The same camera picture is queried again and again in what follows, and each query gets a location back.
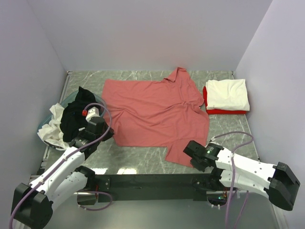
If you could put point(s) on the black base crossbar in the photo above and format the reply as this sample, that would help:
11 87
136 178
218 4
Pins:
157 187

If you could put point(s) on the crumpled white t shirt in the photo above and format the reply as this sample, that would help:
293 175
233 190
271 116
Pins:
50 133

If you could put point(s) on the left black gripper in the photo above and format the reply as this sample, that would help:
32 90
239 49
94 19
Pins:
109 134

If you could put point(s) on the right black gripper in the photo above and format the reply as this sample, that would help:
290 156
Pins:
194 163

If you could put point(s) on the black t shirt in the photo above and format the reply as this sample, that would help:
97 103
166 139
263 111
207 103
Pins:
72 119

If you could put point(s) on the folded white t shirt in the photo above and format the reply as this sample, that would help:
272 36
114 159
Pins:
229 95

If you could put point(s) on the pink t shirt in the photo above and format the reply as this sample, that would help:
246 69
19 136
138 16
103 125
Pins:
164 113

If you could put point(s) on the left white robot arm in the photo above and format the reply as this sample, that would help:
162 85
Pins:
34 204

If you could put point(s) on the folded red t shirt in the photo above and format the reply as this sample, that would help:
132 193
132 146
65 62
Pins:
219 111

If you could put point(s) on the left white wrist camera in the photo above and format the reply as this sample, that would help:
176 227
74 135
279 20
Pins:
89 114

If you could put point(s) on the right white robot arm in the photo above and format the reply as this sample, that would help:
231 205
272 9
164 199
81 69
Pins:
277 182

